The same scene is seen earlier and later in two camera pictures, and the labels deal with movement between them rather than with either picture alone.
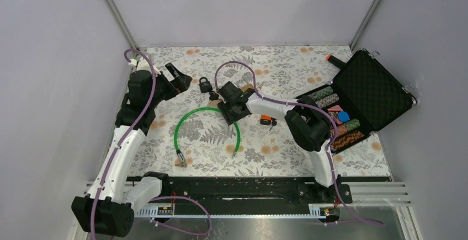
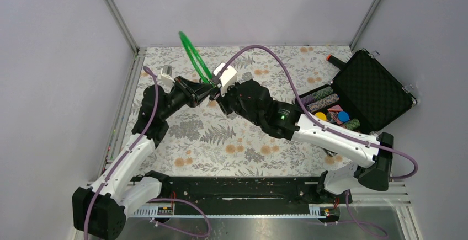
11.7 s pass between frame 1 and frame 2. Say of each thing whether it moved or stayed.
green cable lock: moved
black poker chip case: stayed
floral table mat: stayed
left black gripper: moved
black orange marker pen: stayed
